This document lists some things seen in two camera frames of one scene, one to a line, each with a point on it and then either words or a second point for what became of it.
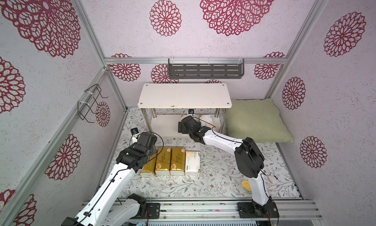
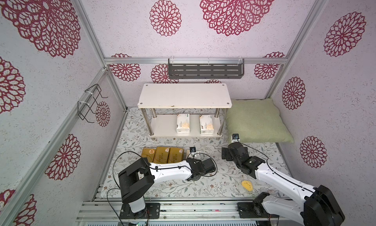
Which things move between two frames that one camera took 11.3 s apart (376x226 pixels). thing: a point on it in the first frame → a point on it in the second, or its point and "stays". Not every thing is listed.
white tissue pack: x=207 y=118 stays
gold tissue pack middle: x=163 y=162 stays
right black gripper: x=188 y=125 → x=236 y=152
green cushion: x=259 y=121 stays
